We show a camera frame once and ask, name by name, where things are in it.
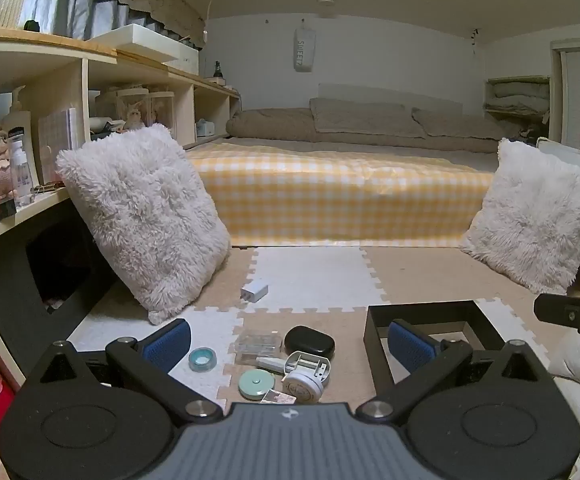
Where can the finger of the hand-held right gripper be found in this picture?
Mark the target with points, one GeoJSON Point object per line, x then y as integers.
{"type": "Point", "coordinates": [562, 310]}

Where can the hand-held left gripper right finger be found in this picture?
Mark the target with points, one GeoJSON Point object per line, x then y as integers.
{"type": "Point", "coordinates": [407, 347]}

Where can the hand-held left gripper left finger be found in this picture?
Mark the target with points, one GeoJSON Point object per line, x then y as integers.
{"type": "Point", "coordinates": [167, 347]}

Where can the black box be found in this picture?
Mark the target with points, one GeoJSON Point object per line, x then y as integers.
{"type": "Point", "coordinates": [422, 312]}

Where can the black oval case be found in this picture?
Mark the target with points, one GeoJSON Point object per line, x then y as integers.
{"type": "Point", "coordinates": [310, 341]}

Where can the teal tape roll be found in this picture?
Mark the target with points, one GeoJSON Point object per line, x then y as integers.
{"type": "Point", "coordinates": [201, 359]}

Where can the clear plastic box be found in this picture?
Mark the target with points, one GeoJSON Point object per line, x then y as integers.
{"type": "Point", "coordinates": [257, 344]}

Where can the small white fluffy pillow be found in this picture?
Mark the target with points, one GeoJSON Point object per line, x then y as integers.
{"type": "Point", "coordinates": [532, 220]}

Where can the green round tape measure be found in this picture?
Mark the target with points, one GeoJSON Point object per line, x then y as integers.
{"type": "Point", "coordinates": [257, 384]}

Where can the white stick tube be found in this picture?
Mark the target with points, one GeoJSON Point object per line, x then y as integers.
{"type": "Point", "coordinates": [270, 363]}

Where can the white round container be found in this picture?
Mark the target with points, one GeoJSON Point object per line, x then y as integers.
{"type": "Point", "coordinates": [304, 387]}

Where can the foam puzzle mat tiles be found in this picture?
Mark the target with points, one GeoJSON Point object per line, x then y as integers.
{"type": "Point", "coordinates": [315, 275]}

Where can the small picture card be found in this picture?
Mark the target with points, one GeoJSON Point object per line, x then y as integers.
{"type": "Point", "coordinates": [277, 398]}

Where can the large white fluffy pillow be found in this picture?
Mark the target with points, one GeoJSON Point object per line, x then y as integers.
{"type": "Point", "coordinates": [147, 215]}

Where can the yellow checkered blanket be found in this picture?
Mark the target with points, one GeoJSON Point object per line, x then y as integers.
{"type": "Point", "coordinates": [335, 200]}

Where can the beige bed pillow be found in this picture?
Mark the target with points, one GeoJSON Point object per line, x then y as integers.
{"type": "Point", "coordinates": [457, 125]}
{"type": "Point", "coordinates": [365, 117]}

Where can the folded green bedding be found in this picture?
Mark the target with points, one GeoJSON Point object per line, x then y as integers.
{"type": "Point", "coordinates": [517, 95]}

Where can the checkered notebook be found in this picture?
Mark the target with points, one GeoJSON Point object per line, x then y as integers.
{"type": "Point", "coordinates": [59, 145]}

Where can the clear water bottle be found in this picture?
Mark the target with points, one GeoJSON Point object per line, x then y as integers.
{"type": "Point", "coordinates": [20, 170]}

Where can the clear jar with rabbit figure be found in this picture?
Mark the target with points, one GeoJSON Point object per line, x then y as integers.
{"type": "Point", "coordinates": [133, 110]}

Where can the white pump lotion bottle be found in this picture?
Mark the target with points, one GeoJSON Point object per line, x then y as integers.
{"type": "Point", "coordinates": [19, 122]}

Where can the dark glass bottle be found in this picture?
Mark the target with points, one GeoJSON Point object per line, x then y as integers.
{"type": "Point", "coordinates": [218, 72]}

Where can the white flat box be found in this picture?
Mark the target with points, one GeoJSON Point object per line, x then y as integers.
{"type": "Point", "coordinates": [134, 40]}

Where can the wooden shelf unit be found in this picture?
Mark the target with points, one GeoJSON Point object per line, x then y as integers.
{"type": "Point", "coordinates": [59, 52]}

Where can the white wall charger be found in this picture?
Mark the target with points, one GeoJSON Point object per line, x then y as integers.
{"type": "Point", "coordinates": [255, 292]}

